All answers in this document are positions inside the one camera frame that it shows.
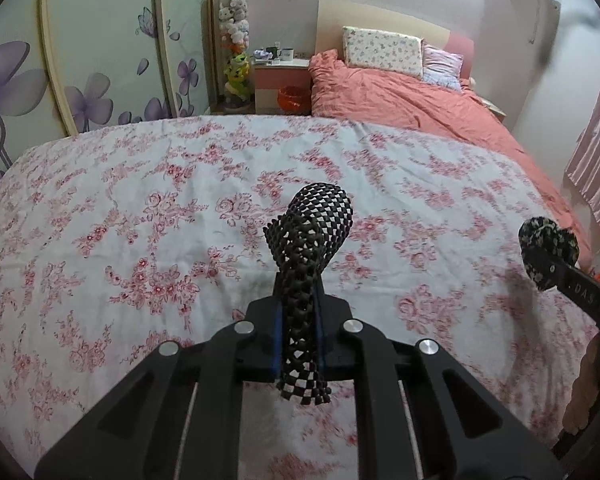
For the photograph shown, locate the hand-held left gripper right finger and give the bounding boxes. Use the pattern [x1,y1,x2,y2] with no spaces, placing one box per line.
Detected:
[312,290,566,480]

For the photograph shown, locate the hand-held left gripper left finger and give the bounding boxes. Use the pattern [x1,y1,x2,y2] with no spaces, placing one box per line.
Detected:
[34,296,286,480]

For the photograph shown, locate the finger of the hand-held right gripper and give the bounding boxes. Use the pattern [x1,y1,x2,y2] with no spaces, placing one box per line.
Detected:
[522,242,573,286]

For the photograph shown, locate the black floral scrunchie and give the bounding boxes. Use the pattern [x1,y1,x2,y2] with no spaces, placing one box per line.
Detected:
[518,216,580,293]

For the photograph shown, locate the black and white checkered band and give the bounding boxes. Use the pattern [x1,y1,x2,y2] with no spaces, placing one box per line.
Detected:
[262,182,355,405]

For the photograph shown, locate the person's right hand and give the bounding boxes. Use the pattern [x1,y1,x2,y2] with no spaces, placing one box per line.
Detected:
[561,332,600,436]

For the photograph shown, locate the wooden nightstand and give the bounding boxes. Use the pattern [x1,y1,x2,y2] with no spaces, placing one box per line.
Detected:
[480,97,507,123]

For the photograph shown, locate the pink duvet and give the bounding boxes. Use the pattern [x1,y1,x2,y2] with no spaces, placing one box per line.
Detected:
[308,49,593,261]

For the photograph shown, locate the pink floral bed sheet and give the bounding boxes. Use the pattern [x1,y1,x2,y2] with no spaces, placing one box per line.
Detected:
[0,114,600,480]

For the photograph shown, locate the pink striped pillow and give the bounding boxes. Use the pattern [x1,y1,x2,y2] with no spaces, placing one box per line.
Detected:
[422,44,465,92]

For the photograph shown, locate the small orange waste bin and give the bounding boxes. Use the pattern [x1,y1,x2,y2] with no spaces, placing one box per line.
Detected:
[277,86,312,113]

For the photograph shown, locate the floral print pillow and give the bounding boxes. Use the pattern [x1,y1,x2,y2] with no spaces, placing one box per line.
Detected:
[341,26,425,81]

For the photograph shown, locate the pink nightstand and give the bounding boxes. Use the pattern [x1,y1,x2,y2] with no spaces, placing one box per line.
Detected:
[252,57,312,116]

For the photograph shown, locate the cream and pink headboard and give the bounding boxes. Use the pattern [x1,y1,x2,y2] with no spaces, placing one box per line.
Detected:
[316,0,476,81]

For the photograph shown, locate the column of plush toys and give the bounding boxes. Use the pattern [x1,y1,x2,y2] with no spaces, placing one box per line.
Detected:
[215,0,255,113]

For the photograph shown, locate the floral sliding wardrobe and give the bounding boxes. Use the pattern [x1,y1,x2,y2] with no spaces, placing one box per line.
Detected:
[0,0,216,201]

